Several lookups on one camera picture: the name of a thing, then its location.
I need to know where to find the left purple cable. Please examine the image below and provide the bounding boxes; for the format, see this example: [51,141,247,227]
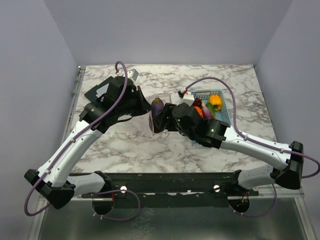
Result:
[24,60,141,221]

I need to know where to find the clear pink zip top bag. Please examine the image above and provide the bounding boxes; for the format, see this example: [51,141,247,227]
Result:
[148,97,178,134]

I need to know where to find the light blue plastic basket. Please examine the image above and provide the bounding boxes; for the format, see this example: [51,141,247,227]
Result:
[187,88,233,146]

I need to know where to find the yellow toy bell pepper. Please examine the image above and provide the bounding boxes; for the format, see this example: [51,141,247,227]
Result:
[208,95,223,111]

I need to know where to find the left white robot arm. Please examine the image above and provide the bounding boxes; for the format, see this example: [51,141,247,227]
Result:
[24,76,151,209]

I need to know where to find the orange toy pumpkin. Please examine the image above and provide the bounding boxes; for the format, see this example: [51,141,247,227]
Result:
[194,106,204,118]

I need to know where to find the purple cable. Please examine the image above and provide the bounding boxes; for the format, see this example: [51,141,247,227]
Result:
[178,77,320,218]
[24,60,141,221]

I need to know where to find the dark purple toy eggplant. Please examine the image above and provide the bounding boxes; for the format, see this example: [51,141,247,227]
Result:
[148,97,165,133]

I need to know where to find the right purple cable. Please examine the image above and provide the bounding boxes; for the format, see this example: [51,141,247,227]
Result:
[178,77,320,218]

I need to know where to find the black foam pad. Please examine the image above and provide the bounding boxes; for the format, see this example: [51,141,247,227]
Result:
[84,76,114,102]

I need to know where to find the aluminium rail frame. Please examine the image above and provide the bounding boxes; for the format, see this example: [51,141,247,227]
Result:
[27,65,313,240]

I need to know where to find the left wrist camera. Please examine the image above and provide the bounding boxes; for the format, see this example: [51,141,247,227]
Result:
[127,68,139,81]

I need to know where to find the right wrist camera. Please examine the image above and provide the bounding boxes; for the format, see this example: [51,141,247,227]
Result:
[177,90,195,106]

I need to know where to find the dark red toy grapes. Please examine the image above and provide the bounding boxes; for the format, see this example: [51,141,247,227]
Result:
[192,98,202,108]

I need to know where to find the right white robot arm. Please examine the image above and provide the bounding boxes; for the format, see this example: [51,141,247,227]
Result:
[149,102,303,196]

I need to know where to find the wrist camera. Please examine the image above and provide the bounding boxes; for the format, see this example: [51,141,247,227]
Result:
[177,90,195,106]
[127,68,139,81]

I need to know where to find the green orange toy mango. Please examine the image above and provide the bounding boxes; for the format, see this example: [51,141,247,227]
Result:
[205,102,216,118]

